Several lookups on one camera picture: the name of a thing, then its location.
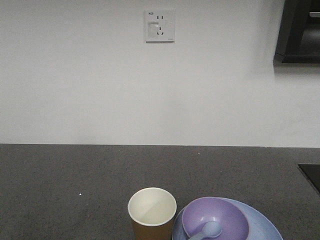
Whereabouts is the white wall socket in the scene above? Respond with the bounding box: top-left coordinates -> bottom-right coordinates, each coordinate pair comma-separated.
143,9 -> 176,43

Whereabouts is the light blue plastic spoon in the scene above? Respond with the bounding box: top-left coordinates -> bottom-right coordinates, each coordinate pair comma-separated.
189,221 -> 223,240

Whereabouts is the purple plastic bowl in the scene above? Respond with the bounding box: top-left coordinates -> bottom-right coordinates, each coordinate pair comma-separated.
182,196 -> 250,240

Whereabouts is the brown paper cup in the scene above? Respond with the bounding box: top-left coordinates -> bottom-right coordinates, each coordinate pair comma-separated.
127,187 -> 177,240

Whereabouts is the black induction cooktop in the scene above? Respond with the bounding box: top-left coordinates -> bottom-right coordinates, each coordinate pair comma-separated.
298,163 -> 320,194

